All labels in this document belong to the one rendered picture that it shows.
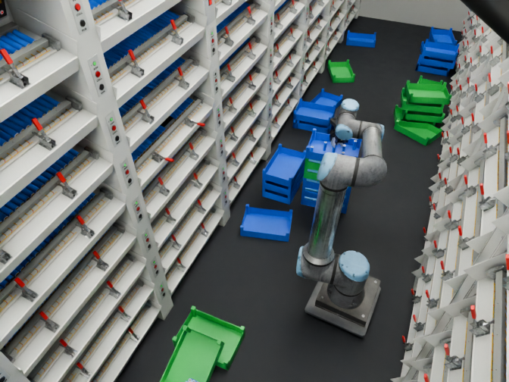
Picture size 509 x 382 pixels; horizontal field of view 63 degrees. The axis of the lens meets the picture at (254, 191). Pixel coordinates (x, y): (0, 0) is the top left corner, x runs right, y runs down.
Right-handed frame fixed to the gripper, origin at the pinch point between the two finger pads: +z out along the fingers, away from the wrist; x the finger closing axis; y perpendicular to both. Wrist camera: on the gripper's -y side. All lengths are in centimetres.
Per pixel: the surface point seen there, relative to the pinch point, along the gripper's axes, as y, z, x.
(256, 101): -47, 7, -37
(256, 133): -35, 25, -39
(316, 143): -7.8, 8.5, -7.0
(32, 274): 78, -66, -142
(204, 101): -5, -45, -75
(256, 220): 20, 42, -50
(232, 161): -9, 16, -60
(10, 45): 36, -119, -129
